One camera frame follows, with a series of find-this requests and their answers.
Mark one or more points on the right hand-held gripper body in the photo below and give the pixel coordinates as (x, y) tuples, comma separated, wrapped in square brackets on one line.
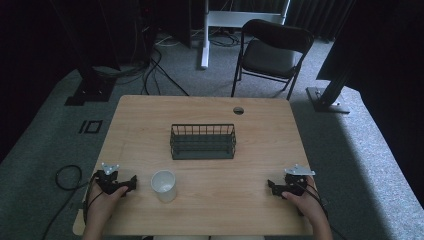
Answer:
[(296, 181)]

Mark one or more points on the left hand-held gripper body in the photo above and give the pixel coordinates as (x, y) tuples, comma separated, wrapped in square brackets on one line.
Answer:
[(107, 183)]

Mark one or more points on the person's left hand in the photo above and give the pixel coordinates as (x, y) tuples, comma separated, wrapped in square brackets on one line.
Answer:
[(103, 203)]

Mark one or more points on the person's right hand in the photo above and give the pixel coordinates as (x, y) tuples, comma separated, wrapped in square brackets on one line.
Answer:
[(305, 205)]

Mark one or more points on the translucent white plastic cup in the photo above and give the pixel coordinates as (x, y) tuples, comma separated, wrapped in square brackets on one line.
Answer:
[(164, 186)]

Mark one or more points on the black metal stand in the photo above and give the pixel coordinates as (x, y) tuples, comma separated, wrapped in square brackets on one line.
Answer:
[(91, 86), (330, 93)]

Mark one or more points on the black folding chair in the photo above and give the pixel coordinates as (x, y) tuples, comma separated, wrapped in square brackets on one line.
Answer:
[(271, 56)]

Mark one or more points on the white metal desk frame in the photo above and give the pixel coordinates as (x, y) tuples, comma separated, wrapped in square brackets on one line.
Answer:
[(213, 20)]

